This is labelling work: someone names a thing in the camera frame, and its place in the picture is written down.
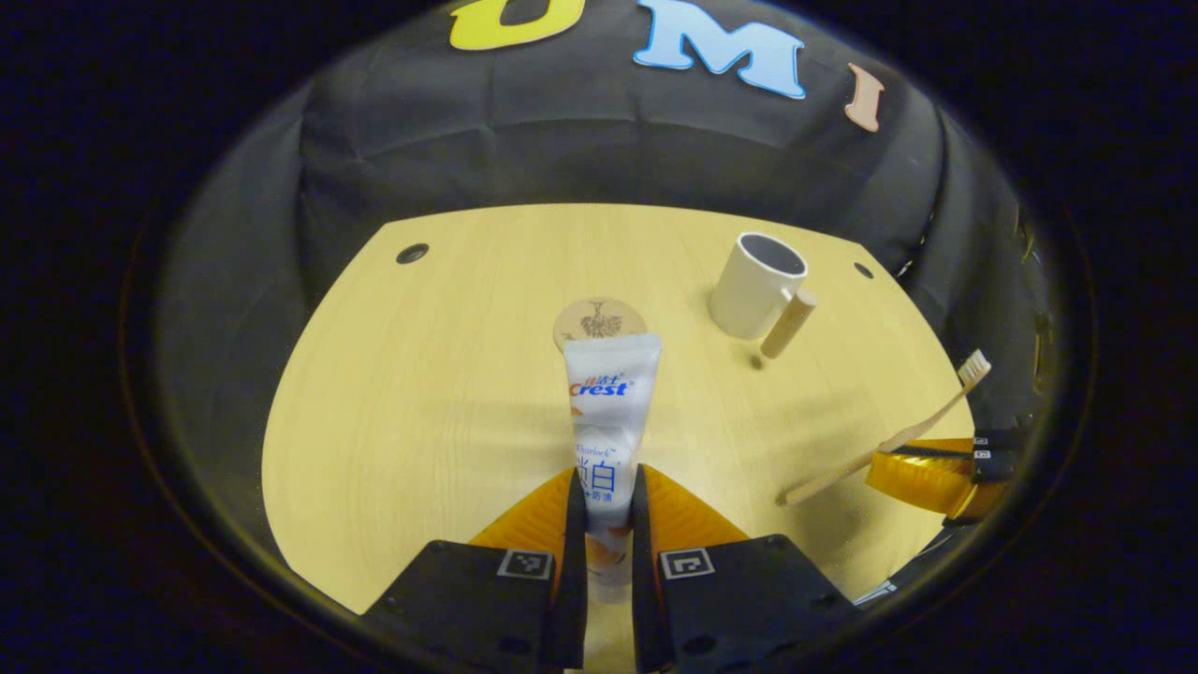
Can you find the round wooden coaster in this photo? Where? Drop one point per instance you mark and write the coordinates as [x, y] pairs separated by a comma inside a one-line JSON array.
[[599, 318]]

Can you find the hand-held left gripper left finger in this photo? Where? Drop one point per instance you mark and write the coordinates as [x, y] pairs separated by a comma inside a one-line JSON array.
[[573, 599]]

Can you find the white toothpaste tube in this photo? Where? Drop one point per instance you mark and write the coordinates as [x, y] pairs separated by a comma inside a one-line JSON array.
[[608, 393]]

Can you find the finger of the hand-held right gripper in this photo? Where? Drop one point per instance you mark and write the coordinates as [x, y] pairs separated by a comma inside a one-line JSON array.
[[997, 438], [927, 482]]

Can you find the wooden toothbrush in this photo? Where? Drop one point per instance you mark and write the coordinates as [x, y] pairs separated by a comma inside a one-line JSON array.
[[913, 431]]

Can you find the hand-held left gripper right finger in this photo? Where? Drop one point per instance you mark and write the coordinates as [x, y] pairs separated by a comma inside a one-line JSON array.
[[644, 599]]

